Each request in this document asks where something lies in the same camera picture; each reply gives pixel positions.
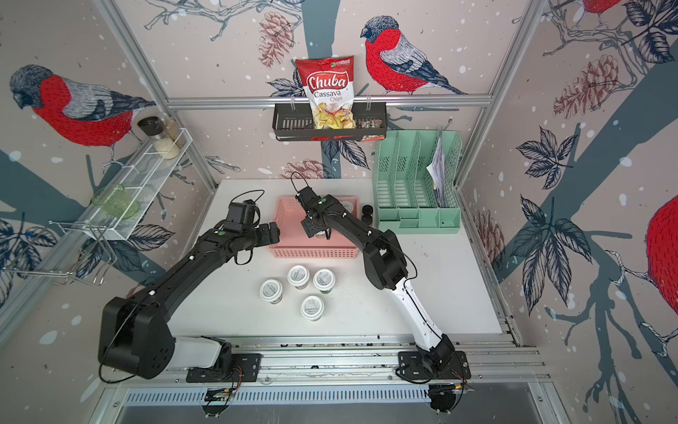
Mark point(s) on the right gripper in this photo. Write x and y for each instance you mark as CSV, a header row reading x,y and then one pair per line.
x,y
308,230

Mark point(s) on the black-lid spice jar on shelf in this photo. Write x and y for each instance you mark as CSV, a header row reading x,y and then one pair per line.
x,y
153,128

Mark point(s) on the clear spice jar on shelf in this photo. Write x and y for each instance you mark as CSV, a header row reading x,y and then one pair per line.
x,y
172,129

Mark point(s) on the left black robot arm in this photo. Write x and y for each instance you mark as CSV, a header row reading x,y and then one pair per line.
x,y
135,336

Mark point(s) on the green glass cup on shelf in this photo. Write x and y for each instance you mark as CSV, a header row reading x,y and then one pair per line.
x,y
117,202

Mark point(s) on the green plastic file organizer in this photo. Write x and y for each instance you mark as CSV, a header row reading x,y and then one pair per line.
x,y
404,198

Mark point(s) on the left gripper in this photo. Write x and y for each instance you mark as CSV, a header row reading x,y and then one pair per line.
x,y
267,235

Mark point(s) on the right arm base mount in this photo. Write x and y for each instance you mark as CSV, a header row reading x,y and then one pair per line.
x,y
415,367

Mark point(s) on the green foil-lid yogurt cup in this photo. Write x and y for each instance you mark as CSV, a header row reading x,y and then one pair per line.
x,y
348,205

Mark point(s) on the red Chuba cassava chips bag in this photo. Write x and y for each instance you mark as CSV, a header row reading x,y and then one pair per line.
x,y
328,85

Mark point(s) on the white papers in organizer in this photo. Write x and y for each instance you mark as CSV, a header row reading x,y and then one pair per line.
x,y
436,170

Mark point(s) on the black hanging wire basket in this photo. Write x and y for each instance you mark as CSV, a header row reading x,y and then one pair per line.
x,y
295,123

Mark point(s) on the pink perforated plastic basket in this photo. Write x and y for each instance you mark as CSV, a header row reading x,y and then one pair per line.
x,y
294,242

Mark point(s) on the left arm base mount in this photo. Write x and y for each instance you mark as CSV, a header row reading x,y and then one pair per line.
x,y
240,368

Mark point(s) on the metal wire hook rack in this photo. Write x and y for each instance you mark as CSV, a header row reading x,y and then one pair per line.
x,y
58,253

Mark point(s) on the white wire wall shelf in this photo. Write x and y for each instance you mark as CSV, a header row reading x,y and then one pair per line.
x,y
143,177

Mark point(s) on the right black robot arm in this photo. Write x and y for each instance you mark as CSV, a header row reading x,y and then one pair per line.
x,y
386,268

